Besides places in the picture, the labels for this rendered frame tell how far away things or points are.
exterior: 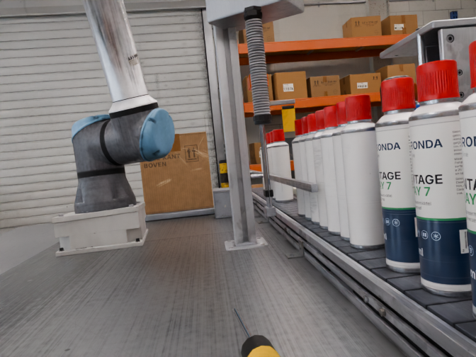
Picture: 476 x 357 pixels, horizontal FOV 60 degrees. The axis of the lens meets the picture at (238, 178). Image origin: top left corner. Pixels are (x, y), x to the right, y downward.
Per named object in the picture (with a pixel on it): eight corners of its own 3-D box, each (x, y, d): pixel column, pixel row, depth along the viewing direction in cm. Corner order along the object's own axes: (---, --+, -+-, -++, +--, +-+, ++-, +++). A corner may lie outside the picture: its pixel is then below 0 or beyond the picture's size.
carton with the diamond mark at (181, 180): (214, 207, 145) (206, 131, 143) (145, 214, 143) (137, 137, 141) (212, 199, 175) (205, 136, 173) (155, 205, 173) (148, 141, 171)
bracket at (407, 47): (528, 20, 45) (528, 11, 45) (432, 27, 44) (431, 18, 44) (453, 52, 58) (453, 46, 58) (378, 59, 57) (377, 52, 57)
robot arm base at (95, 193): (130, 207, 97) (125, 166, 97) (66, 215, 96) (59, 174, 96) (141, 202, 112) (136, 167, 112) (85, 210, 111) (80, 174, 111)
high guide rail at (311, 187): (318, 191, 68) (317, 183, 68) (311, 192, 68) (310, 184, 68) (249, 172, 175) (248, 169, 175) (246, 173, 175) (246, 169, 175)
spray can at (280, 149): (295, 201, 115) (288, 127, 114) (277, 202, 114) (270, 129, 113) (291, 199, 120) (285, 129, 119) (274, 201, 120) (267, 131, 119)
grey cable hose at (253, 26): (274, 122, 74) (263, 4, 73) (254, 124, 74) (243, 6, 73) (270, 124, 78) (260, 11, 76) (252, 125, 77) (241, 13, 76)
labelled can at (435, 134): (499, 293, 35) (482, 53, 34) (440, 301, 35) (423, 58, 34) (461, 276, 40) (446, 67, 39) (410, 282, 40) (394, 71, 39)
